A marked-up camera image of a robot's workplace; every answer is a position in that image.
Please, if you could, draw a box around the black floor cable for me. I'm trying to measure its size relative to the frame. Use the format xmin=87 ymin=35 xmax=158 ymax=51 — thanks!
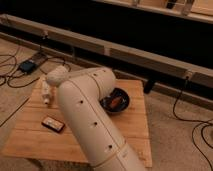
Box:
xmin=0 ymin=53 xmax=72 ymax=89
xmin=172 ymin=77 xmax=213 ymax=169

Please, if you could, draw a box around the black floor cable right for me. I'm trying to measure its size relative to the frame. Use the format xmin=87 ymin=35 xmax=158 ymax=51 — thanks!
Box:
xmin=172 ymin=77 xmax=213 ymax=169

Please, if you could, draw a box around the black power adapter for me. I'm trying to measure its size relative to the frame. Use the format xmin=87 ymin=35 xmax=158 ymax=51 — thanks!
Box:
xmin=18 ymin=60 xmax=36 ymax=74

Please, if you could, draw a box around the orange item in bowl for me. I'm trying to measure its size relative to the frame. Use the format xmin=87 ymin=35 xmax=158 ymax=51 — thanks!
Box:
xmin=109 ymin=97 xmax=121 ymax=108

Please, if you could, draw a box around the black rectangular box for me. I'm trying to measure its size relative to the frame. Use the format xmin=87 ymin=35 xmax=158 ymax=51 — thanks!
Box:
xmin=41 ymin=116 xmax=65 ymax=133

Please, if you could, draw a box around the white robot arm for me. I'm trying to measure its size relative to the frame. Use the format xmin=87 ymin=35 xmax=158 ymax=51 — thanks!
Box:
xmin=46 ymin=66 xmax=146 ymax=171

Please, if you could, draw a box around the white tube bottle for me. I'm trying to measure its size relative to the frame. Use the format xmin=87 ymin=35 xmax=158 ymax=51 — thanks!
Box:
xmin=41 ymin=79 xmax=52 ymax=104

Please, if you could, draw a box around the black floor cable left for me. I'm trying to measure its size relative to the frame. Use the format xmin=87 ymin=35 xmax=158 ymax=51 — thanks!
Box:
xmin=0 ymin=53 xmax=72 ymax=89

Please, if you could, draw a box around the wooden table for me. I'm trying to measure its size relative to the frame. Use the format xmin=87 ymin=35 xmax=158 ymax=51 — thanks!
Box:
xmin=2 ymin=79 xmax=152 ymax=167

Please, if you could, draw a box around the black bowl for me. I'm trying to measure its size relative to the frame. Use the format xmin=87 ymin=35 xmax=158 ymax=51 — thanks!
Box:
xmin=100 ymin=87 xmax=130 ymax=115

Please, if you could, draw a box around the long wooden rail frame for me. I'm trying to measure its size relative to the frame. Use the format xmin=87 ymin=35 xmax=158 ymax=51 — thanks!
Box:
xmin=0 ymin=14 xmax=213 ymax=110

